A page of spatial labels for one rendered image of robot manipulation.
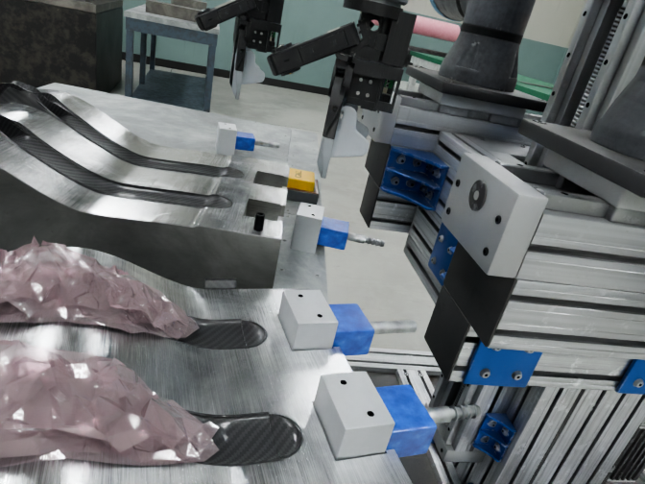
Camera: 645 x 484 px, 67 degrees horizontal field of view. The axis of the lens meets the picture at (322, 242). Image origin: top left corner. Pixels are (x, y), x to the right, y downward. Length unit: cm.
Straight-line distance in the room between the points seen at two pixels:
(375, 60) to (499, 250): 27
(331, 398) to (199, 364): 11
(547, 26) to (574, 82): 767
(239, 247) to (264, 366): 16
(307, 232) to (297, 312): 28
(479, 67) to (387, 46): 40
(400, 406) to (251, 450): 11
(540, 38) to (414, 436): 829
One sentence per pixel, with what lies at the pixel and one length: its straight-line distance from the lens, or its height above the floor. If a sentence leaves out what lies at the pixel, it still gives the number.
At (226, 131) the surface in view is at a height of 85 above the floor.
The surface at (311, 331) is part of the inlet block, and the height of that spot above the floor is 87.
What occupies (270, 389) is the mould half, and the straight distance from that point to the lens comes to 38.
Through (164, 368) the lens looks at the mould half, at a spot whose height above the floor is 87.
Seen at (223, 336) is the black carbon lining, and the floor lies 85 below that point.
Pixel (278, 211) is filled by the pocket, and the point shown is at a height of 88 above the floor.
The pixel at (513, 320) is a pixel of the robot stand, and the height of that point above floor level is 85.
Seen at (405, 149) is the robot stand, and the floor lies 90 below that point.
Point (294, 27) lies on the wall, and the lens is 715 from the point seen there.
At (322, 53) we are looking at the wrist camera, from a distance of 62.
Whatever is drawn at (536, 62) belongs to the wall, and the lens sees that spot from 858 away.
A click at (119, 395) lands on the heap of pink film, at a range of 30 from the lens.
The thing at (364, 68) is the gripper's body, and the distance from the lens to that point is 60.
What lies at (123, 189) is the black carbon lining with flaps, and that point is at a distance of 61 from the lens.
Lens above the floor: 111
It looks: 25 degrees down
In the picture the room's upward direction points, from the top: 13 degrees clockwise
